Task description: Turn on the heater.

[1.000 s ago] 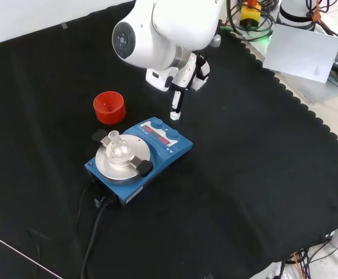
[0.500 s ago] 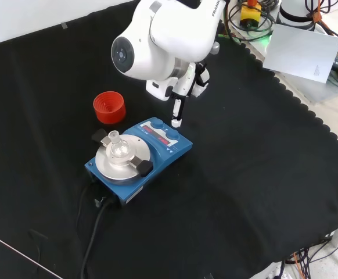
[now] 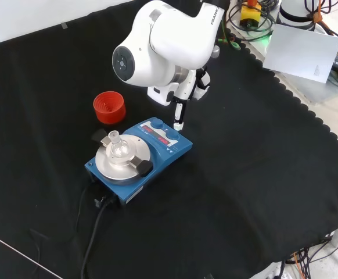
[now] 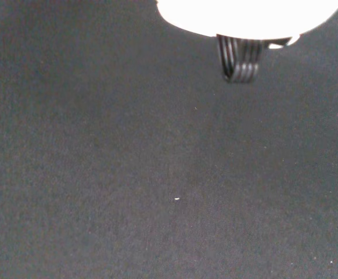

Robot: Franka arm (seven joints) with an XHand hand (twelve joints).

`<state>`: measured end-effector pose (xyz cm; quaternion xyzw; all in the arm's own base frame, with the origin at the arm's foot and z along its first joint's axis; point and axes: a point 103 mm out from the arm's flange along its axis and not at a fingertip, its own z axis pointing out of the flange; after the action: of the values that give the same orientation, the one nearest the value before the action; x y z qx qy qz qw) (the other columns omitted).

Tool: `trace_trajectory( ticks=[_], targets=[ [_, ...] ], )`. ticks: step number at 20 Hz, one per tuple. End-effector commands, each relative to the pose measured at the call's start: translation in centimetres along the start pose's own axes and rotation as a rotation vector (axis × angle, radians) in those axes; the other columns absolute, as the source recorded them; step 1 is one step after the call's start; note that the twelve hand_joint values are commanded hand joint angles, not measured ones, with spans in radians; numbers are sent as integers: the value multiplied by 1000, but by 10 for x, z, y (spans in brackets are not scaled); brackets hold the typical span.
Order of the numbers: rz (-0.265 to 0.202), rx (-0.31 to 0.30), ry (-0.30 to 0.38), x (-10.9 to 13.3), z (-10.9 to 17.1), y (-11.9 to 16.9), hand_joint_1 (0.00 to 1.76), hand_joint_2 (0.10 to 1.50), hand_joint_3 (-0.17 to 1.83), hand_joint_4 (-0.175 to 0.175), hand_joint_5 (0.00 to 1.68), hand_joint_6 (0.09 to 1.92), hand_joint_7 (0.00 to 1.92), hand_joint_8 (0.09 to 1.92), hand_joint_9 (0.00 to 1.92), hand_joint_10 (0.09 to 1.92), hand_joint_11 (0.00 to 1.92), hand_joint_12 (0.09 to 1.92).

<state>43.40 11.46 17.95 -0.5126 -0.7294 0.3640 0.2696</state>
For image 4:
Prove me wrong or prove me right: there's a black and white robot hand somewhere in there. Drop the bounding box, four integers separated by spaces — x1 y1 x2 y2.
155 0 338 84

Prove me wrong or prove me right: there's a black cloth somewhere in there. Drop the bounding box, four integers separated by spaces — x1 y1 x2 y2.
0 0 338 279

